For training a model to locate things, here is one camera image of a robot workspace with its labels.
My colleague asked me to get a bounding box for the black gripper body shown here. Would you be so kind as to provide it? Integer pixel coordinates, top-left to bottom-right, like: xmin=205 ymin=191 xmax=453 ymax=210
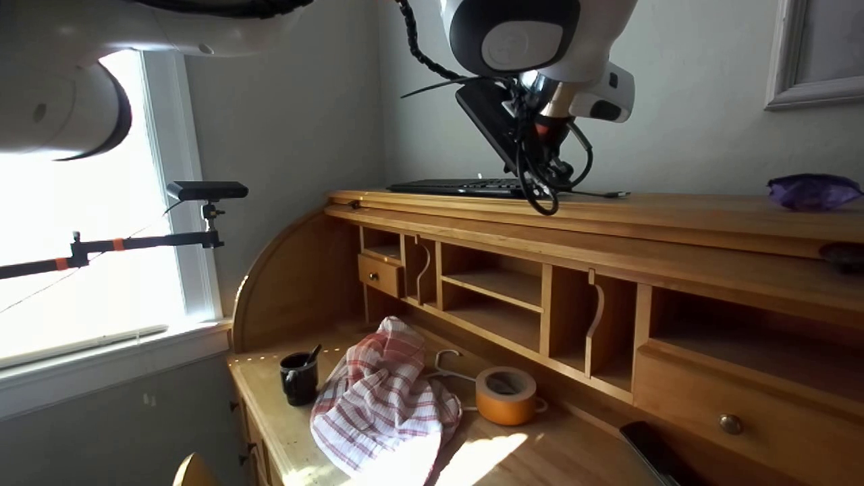
xmin=456 ymin=78 xmax=576 ymax=187

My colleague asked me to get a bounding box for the black computer keyboard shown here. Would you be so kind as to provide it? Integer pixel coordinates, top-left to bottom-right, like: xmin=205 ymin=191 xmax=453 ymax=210
xmin=386 ymin=178 xmax=630 ymax=201

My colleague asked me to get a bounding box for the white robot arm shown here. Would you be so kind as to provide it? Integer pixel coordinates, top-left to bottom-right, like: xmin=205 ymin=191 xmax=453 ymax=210
xmin=0 ymin=0 xmax=638 ymax=190

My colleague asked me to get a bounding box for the wooden roll-top desk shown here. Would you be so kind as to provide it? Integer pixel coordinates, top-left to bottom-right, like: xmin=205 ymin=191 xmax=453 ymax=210
xmin=231 ymin=191 xmax=864 ymax=486

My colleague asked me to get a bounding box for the white plastic hanger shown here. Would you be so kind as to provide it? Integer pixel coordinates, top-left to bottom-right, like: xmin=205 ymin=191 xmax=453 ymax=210
xmin=432 ymin=348 xmax=476 ymax=383

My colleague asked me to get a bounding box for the orange tape roll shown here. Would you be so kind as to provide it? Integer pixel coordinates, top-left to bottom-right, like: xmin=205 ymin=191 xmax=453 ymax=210
xmin=476 ymin=368 xmax=538 ymax=428

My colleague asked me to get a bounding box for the purple object on desk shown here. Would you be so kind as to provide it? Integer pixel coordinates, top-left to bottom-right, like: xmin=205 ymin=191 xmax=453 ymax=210
xmin=766 ymin=174 xmax=864 ymax=210

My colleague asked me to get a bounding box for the red white checkered cloth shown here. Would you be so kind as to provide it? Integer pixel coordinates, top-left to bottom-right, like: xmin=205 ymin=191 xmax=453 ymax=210
xmin=312 ymin=315 xmax=463 ymax=486

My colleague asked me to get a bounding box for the black cup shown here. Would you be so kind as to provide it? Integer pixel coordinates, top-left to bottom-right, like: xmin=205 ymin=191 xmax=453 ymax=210
xmin=280 ymin=353 xmax=318 ymax=405

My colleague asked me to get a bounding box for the wooden chair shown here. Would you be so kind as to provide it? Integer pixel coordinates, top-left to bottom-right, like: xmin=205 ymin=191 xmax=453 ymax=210
xmin=174 ymin=455 xmax=217 ymax=486

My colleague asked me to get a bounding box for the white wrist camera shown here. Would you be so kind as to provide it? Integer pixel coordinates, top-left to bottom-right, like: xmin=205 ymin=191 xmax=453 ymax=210
xmin=542 ymin=66 xmax=636 ymax=121

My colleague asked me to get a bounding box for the white picture frame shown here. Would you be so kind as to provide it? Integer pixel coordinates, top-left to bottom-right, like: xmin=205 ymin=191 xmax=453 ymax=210
xmin=765 ymin=0 xmax=864 ymax=110

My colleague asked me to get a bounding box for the black camera on tripod arm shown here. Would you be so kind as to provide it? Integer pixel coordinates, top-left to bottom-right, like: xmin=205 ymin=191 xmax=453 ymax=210
xmin=0 ymin=178 xmax=251 ymax=284

